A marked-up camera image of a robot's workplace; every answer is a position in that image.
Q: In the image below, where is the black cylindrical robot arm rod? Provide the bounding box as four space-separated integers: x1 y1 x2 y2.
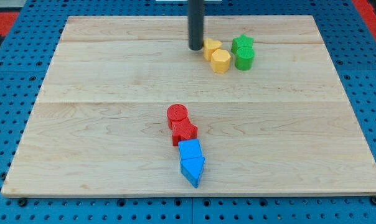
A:
187 0 205 50

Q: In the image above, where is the red cylinder block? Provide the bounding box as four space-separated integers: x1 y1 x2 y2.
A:
166 104 188 129

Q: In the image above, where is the red star block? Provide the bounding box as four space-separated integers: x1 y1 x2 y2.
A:
172 118 198 146

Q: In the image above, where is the blue square block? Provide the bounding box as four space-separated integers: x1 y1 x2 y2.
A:
178 139 203 161

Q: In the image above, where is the blue triangle block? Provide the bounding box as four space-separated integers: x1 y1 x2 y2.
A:
180 157 205 188

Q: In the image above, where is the light wooden board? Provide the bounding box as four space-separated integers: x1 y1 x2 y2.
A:
1 16 376 198

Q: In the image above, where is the yellow hexagon block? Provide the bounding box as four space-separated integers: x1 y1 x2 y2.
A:
210 49 231 73

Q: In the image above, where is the green cylinder block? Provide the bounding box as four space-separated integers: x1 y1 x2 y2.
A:
235 47 255 71

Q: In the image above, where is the green star block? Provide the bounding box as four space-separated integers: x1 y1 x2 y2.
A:
231 34 254 54

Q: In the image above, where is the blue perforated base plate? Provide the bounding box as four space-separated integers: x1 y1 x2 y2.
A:
0 1 376 223

